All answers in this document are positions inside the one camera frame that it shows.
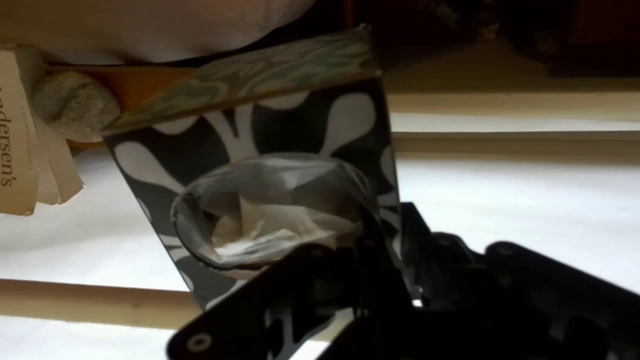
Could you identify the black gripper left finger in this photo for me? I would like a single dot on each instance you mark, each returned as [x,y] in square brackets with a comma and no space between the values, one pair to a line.
[292,300]

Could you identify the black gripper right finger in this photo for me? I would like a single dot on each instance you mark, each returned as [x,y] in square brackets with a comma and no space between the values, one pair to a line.
[520,306]

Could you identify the patterned cube tissue box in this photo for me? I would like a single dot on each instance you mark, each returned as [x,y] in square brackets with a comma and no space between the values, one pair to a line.
[266,133]

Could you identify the small grey stone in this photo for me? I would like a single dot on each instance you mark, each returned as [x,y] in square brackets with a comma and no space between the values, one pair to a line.
[75,105]

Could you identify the white pillow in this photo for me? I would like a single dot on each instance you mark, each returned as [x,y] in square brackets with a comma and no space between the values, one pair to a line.
[147,26]

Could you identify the illustrated hardcover book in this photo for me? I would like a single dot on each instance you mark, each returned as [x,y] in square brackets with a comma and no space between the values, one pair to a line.
[22,133]

